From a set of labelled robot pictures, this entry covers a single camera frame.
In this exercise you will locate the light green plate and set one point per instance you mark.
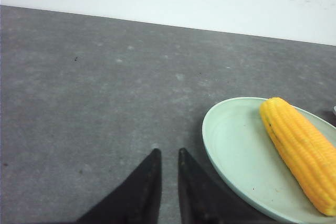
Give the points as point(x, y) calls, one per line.
point(244, 156)

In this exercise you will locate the yellow corn cob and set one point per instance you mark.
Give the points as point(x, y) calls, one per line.
point(308, 154)

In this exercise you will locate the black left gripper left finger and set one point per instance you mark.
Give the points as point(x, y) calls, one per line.
point(136, 200)

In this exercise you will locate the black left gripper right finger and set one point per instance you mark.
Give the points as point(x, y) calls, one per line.
point(202, 200)

